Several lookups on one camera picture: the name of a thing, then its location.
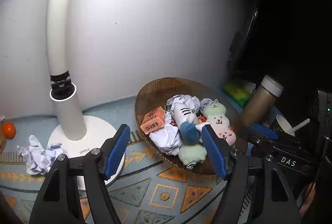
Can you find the green packet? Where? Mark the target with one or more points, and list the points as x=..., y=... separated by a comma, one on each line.
x=236, y=89

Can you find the white cup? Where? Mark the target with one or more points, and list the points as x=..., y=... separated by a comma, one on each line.
x=284, y=124

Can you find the person's right hand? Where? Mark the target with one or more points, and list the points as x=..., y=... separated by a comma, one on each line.
x=307, y=200

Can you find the gold thermos bottle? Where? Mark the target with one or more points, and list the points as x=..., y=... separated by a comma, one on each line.
x=260, y=100

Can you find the white desk lamp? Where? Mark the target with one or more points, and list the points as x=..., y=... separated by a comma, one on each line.
x=68, y=115

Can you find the orange tangerine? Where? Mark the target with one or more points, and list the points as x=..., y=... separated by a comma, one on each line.
x=9, y=130

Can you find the brown ribbed bowl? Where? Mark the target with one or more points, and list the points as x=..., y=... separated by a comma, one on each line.
x=155, y=94

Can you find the black screen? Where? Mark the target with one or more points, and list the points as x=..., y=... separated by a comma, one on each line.
x=243, y=40

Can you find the pastel bear plush toy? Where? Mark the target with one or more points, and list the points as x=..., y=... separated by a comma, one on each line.
x=219, y=121

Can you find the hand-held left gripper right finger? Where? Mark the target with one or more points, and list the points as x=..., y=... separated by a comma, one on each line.
x=215, y=154

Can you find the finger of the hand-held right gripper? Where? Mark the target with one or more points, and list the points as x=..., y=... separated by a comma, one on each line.
x=264, y=132

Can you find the orange snack box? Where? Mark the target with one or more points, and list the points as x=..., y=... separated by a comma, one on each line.
x=153, y=120

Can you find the white and blue plush toy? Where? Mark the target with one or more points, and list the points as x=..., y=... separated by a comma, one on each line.
x=186, y=120

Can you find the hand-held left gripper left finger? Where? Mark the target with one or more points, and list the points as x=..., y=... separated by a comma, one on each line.
x=116, y=151

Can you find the white spoon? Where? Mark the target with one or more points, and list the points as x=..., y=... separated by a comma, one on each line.
x=302, y=125

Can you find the patterned table mat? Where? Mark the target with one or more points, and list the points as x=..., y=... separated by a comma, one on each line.
x=160, y=198

